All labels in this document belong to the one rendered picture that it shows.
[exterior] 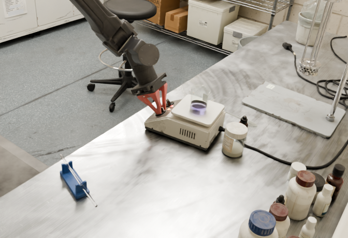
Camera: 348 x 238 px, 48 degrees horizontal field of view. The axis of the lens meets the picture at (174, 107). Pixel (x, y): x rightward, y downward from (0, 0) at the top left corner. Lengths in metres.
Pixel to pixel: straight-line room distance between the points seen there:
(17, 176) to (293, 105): 1.04
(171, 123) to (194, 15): 2.40
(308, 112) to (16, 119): 1.80
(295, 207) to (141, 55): 0.51
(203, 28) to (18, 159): 2.16
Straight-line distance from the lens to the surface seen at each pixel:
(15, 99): 2.79
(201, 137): 1.05
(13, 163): 1.66
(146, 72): 1.06
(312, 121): 1.30
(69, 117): 2.55
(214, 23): 3.32
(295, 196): 0.91
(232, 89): 1.40
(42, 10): 3.68
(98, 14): 0.97
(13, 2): 3.50
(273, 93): 1.41
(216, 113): 1.08
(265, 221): 0.75
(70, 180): 0.96
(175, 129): 1.07
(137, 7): 2.49
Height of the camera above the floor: 1.41
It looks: 32 degrees down
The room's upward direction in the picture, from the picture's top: 6 degrees clockwise
